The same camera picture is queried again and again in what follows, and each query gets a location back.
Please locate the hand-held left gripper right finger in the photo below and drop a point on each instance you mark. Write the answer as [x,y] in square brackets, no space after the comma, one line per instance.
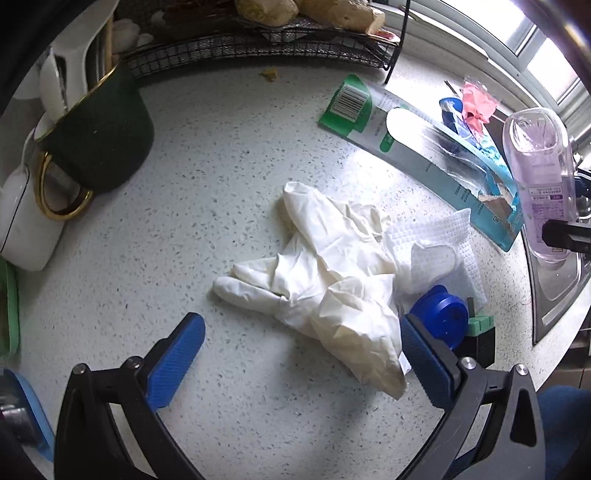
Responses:
[425,360]

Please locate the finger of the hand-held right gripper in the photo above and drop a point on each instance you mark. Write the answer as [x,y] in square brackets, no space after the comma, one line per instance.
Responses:
[568,236]
[582,189]

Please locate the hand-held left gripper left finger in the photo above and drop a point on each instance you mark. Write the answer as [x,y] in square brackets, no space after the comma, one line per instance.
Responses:
[178,355]

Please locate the clear plastic bottle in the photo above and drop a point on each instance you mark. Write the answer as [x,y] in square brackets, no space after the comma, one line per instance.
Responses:
[535,175]

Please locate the white paper towel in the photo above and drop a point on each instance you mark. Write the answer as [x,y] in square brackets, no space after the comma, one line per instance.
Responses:
[443,230]

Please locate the white rubber glove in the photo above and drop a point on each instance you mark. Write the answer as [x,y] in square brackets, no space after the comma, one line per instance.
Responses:
[323,277]

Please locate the green toothbrush package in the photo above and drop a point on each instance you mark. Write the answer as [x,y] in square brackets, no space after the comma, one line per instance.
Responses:
[415,152]

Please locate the blue plastic cap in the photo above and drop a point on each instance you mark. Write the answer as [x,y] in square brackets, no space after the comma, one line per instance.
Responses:
[438,314]

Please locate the stainless steel sink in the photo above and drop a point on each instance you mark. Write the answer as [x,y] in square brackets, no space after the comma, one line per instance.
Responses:
[558,286]

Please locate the small black green box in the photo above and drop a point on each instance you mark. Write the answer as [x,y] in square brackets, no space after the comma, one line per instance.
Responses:
[482,337]

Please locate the blue crinkled wrapper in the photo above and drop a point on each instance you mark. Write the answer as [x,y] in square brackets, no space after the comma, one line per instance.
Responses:
[485,152]

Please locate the pink wrapper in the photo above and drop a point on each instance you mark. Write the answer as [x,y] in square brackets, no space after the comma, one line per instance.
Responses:
[478,99]

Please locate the blue white packet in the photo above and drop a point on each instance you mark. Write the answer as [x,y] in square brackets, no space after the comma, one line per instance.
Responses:
[450,113]

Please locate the blue saucer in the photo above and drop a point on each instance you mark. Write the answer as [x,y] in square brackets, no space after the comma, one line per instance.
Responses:
[34,415]

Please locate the window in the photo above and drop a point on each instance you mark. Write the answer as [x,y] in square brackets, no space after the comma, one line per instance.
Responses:
[531,41]

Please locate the person's blue trouser leg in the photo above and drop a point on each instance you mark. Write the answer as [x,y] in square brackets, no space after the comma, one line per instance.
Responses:
[565,429]

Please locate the steel teapot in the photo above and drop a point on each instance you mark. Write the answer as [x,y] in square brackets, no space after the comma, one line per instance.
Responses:
[16,422]

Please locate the green plastic tray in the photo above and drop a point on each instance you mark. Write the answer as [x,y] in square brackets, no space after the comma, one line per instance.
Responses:
[9,304]

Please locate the dark green mug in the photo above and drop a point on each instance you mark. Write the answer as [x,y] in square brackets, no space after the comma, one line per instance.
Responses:
[106,134]

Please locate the ginger scrap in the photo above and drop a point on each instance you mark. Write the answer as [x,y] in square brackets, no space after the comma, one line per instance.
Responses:
[269,74]

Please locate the ginger root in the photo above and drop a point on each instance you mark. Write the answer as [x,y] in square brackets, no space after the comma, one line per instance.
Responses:
[341,14]
[268,10]

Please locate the garlic bulb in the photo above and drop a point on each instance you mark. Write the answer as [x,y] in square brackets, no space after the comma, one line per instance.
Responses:
[129,30]

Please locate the white silicone spatula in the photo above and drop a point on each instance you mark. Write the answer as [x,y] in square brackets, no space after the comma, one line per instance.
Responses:
[87,37]

